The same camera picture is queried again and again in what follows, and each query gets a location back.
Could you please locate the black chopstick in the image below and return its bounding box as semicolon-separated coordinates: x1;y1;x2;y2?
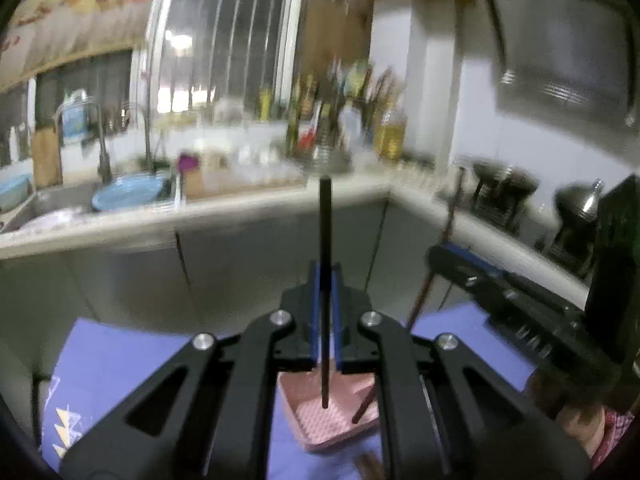
319;176;332;410

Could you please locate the black wok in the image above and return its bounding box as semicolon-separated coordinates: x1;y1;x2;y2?
471;159;539;234

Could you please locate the black lidded pot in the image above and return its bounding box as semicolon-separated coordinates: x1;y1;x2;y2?
542;179;605;281

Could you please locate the steel kitchen faucet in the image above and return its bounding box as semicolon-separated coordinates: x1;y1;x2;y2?
53;98;113;185

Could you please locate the white plastic jug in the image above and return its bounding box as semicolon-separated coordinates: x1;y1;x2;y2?
338;99;362;152

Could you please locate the steel range hood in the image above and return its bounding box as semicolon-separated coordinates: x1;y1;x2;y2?
483;0;639;130

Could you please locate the blue plastic basin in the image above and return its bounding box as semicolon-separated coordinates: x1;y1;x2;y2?
91;174;165;212

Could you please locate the pink perforated utensil basket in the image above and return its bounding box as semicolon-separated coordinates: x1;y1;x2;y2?
278;368;378;453

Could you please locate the cooking oil bottle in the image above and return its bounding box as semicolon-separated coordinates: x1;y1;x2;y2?
373;102;407;160

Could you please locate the wooden cutting board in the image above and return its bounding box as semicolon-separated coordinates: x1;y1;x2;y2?
32;127;63;190

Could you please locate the blue printed tablecloth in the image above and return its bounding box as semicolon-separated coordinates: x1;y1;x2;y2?
39;301;542;480

